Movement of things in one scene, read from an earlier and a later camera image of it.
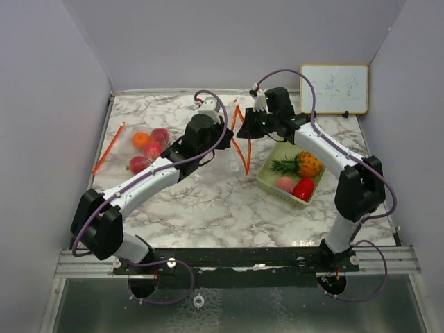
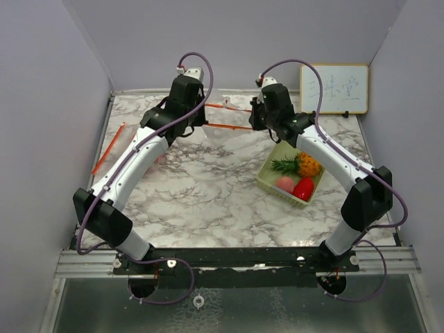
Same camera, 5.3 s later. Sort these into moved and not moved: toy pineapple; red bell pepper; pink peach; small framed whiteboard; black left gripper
Moved: black left gripper
Not moved: toy pineapple; red bell pepper; small framed whiteboard; pink peach
